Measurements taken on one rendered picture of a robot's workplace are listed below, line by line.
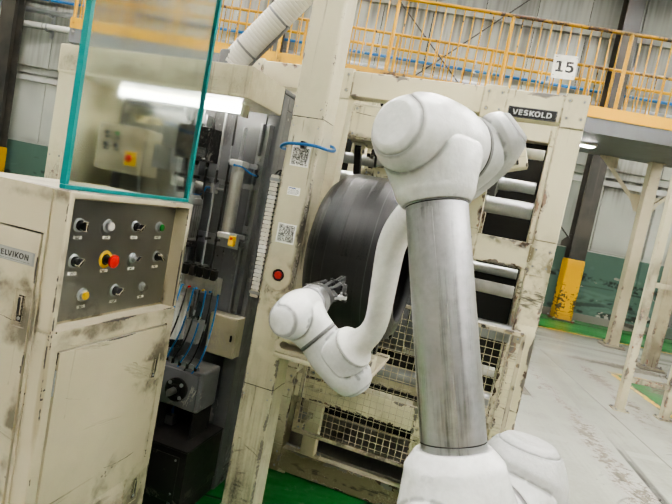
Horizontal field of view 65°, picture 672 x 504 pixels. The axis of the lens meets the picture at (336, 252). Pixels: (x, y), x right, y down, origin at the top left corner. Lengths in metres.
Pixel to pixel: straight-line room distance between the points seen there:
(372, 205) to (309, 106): 0.49
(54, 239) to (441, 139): 1.04
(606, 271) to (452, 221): 11.04
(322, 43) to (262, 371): 1.24
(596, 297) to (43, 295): 11.01
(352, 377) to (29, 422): 0.87
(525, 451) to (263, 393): 1.31
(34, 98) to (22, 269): 12.28
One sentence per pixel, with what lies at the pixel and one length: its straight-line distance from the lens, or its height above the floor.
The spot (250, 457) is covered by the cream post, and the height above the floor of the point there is 0.34.
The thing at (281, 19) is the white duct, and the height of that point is 2.10.
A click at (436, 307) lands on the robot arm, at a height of 1.24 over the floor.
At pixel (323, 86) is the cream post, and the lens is 2.00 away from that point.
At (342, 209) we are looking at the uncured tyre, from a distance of 1.73.
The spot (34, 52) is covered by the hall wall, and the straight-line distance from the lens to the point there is 13.99.
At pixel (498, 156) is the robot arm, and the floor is 1.50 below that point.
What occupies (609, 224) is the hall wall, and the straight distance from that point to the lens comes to 11.86.
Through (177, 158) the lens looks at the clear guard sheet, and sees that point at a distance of 1.85.
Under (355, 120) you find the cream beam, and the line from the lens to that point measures 2.21.
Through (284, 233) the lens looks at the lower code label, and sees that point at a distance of 1.98.
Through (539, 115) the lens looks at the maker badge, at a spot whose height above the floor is 1.89.
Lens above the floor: 1.36
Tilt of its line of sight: 5 degrees down
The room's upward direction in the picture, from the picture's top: 11 degrees clockwise
